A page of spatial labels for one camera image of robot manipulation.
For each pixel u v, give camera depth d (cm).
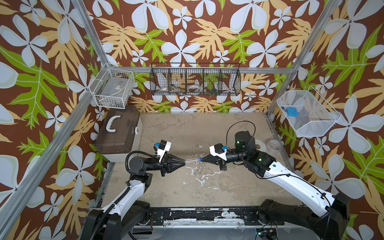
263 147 100
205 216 75
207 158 62
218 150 52
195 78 97
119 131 96
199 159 63
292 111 86
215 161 59
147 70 92
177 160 64
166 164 60
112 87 86
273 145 101
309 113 82
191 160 64
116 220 40
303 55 85
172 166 64
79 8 68
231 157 58
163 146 59
